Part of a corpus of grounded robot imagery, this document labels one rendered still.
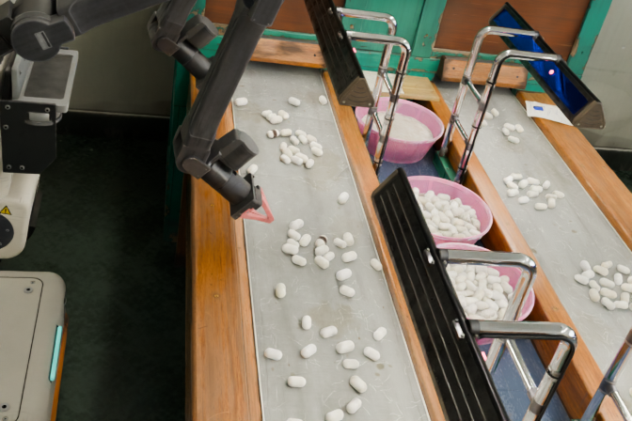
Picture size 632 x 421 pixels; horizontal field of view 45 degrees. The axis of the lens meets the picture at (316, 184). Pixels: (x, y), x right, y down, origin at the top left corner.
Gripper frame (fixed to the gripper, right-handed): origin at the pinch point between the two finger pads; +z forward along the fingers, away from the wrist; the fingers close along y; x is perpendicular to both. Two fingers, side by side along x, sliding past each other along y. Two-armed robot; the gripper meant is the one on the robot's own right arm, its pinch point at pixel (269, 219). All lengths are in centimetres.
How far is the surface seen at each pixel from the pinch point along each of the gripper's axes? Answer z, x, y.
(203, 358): -7.3, 13.2, -35.9
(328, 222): 17.0, -4.9, 10.4
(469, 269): 40.2, -25.1, -4.8
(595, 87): 158, -88, 172
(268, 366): 3.4, 7.2, -35.2
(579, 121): 37, -64, 12
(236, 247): -1.7, 8.3, -3.9
